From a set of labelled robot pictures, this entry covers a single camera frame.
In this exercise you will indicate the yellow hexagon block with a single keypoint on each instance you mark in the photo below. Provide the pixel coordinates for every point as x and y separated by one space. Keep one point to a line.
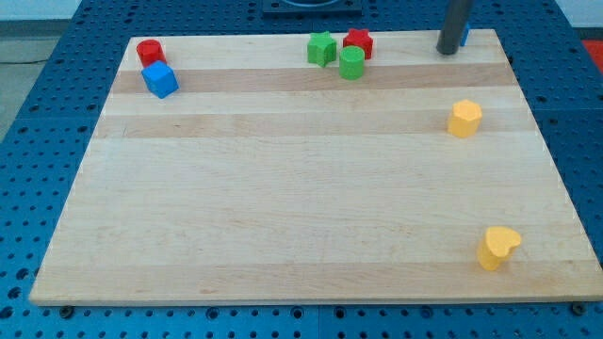
464 119

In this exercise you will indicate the red star block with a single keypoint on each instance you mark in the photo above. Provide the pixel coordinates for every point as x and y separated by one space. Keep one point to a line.
360 38

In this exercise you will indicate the yellow heart block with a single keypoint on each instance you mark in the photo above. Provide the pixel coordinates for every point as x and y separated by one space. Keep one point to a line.
497 246

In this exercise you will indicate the wooden board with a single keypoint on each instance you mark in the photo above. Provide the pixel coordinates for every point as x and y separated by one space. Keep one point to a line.
265 179

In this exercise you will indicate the green star block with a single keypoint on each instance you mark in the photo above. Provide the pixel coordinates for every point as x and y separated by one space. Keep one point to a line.
321 48

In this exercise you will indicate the green cylinder block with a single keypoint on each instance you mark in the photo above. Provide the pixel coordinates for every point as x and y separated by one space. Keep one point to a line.
351 62

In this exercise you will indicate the blue cube block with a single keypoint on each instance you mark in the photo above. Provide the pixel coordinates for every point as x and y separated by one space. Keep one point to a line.
160 79

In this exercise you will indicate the grey cylindrical robot tool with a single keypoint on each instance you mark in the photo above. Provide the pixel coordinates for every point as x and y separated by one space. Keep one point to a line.
452 31

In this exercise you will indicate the blue block behind tool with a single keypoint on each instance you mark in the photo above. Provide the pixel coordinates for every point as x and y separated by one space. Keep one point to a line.
465 35

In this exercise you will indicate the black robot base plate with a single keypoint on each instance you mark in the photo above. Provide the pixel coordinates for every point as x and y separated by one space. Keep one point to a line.
311 7

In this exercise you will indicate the red cylinder block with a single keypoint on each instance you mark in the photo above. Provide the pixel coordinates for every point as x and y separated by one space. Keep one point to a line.
149 52

